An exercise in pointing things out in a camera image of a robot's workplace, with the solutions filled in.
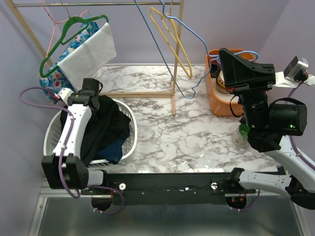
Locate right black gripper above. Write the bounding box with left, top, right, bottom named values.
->
left=219, top=48, right=276, bottom=128

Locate light blue wire hanger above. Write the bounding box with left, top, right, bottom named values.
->
left=134, top=0, right=259, bottom=99

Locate black pleated skirt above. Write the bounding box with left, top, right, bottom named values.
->
left=60, top=95, right=131, bottom=166

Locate blue denim skirt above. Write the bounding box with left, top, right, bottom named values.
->
left=94, top=138, right=126, bottom=164

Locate yellow hanger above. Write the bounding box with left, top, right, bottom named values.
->
left=149, top=7, right=193, bottom=79

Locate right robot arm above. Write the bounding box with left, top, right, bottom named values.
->
left=219, top=48, right=315, bottom=210

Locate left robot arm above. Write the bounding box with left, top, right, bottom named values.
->
left=42, top=78, right=109, bottom=194

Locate green hanger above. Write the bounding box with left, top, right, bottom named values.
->
left=39, top=14, right=109, bottom=78

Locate patterned white bowl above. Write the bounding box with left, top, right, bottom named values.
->
left=216, top=71, right=227, bottom=93

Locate black cup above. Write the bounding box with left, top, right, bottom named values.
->
left=209, top=63, right=220, bottom=78

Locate white cloth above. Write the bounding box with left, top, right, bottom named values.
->
left=58, top=23, right=117, bottom=91

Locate orange plastic bin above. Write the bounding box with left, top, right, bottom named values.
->
left=204, top=49, right=256, bottom=117

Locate floral blue garment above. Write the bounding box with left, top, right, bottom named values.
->
left=38, top=14, right=108, bottom=104

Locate green interior mug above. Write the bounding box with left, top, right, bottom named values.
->
left=231, top=124, right=250, bottom=149

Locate white laundry basket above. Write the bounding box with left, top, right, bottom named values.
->
left=43, top=99, right=138, bottom=168

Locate wooden clothes rack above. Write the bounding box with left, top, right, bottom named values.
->
left=5, top=0, right=180, bottom=114

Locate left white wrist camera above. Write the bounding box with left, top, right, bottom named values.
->
left=56, top=88, right=74, bottom=104

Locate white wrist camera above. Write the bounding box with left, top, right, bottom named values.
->
left=56, top=88, right=74, bottom=104
left=274, top=56, right=315, bottom=89

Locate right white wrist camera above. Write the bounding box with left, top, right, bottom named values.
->
left=274, top=56, right=315, bottom=89

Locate pink wire hanger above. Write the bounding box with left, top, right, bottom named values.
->
left=36, top=0, right=90, bottom=79

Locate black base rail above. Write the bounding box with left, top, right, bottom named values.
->
left=82, top=173, right=255, bottom=206

